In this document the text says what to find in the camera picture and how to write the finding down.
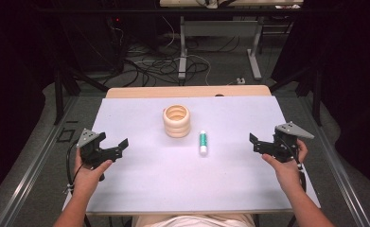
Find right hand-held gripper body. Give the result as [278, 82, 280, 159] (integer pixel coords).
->
[273, 121, 315, 164]

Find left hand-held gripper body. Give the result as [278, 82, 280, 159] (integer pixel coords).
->
[76, 128, 113, 183]

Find green and white glue stick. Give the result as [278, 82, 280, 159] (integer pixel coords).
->
[199, 130, 208, 156]

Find ribbed wooden cup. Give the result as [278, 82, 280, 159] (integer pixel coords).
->
[162, 104, 192, 139]

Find person's right hand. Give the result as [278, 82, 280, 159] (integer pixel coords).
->
[261, 138, 309, 190]

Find person's left hand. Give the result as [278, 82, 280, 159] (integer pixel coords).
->
[73, 148, 114, 195]

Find black metal stand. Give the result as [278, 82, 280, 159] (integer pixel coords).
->
[52, 61, 111, 126]
[268, 64, 325, 128]

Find white table mat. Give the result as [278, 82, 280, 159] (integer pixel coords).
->
[62, 96, 321, 216]

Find black computer case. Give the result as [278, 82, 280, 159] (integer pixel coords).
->
[58, 12, 126, 73]

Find person's beige clothing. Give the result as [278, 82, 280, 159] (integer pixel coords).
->
[131, 214, 256, 227]

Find grey metal desk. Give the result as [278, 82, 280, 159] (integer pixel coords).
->
[159, 0, 305, 81]

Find black crossbar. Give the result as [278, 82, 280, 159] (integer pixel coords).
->
[35, 7, 333, 14]

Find left hand-held gripper cable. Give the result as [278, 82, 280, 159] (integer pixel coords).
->
[64, 141, 86, 195]

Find hand-held gripper cable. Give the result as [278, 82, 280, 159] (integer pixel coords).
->
[286, 138, 308, 194]
[64, 141, 86, 195]

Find right hand-held gripper cable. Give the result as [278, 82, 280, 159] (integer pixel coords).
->
[286, 138, 308, 194]

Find aluminium floor rail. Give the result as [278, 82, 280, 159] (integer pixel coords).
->
[298, 96, 370, 227]
[0, 96, 80, 227]

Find black floor cable tangle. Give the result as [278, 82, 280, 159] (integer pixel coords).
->
[103, 34, 242, 88]

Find white floor cable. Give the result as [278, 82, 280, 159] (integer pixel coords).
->
[160, 15, 213, 87]

